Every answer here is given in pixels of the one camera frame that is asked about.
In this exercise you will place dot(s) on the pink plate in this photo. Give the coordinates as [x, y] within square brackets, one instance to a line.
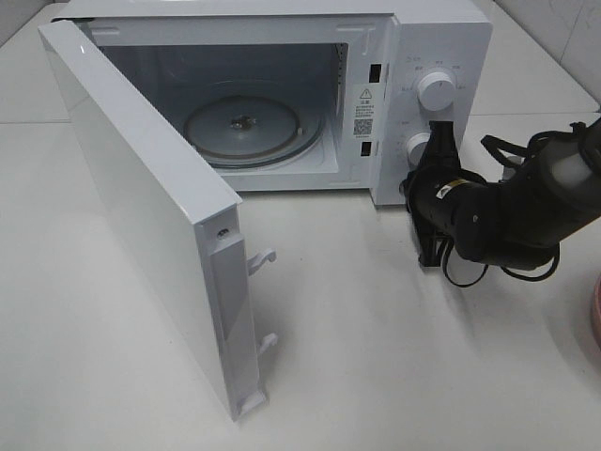
[596, 312]

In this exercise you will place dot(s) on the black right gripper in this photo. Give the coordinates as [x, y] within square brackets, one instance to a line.
[441, 197]

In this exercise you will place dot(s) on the upper white power knob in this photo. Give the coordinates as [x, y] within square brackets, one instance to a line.
[436, 90]

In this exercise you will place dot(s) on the white microwave door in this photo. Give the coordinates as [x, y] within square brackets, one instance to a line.
[177, 217]

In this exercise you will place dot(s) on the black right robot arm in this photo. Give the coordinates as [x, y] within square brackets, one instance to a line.
[517, 223]

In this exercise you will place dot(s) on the glass microwave turntable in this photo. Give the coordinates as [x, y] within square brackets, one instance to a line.
[247, 131]

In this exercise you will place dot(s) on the white microwave oven body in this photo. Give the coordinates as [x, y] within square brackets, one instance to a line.
[358, 62]

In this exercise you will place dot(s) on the lower white timer knob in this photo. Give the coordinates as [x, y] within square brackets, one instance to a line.
[415, 147]

